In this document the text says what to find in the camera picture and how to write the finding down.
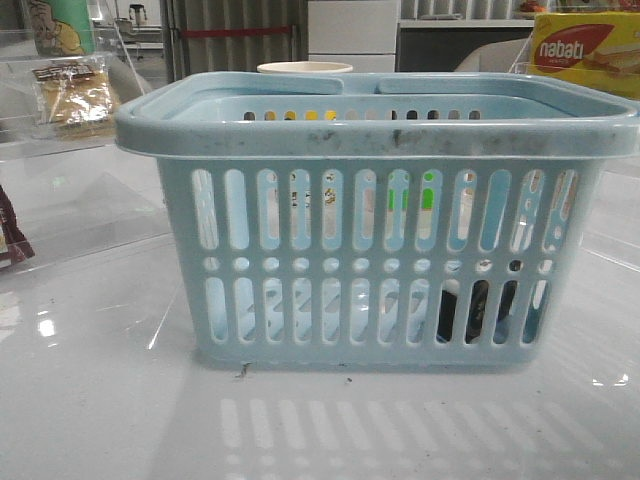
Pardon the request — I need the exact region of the packaged bread slice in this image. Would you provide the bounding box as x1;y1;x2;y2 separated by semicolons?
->
31;56;120;140

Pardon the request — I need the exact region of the right clear acrylic shelf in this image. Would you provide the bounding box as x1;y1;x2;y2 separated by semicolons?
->
536;158;639;391

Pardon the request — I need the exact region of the maroon cracker snack packet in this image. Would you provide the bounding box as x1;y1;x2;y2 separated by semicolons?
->
1;189;35;269

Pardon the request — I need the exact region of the clear acrylic display shelf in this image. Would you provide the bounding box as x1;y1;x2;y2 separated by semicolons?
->
1;29;169;284

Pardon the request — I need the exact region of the white cabinet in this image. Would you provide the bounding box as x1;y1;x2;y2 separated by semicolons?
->
307;1;400;73

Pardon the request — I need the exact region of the green cartoon bottle far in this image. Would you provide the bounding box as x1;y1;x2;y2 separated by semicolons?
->
26;0;95;57

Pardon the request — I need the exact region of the grey armchair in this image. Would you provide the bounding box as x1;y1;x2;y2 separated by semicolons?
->
454;38;529;73

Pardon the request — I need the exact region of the yellow nabati wafer box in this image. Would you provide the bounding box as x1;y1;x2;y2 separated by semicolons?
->
527;11;639;100

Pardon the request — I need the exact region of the yellow popcorn bucket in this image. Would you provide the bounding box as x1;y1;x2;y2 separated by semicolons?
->
256;61;354;123

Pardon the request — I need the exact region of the light blue plastic basket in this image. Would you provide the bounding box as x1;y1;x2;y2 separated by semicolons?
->
115;72;639;369

